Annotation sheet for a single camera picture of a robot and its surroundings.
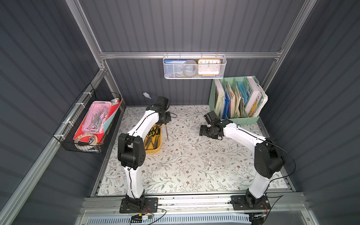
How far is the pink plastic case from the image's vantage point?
2.28 feet

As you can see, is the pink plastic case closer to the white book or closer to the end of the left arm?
the end of the left arm

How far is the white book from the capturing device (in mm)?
961

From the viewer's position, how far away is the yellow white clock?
0.90 metres
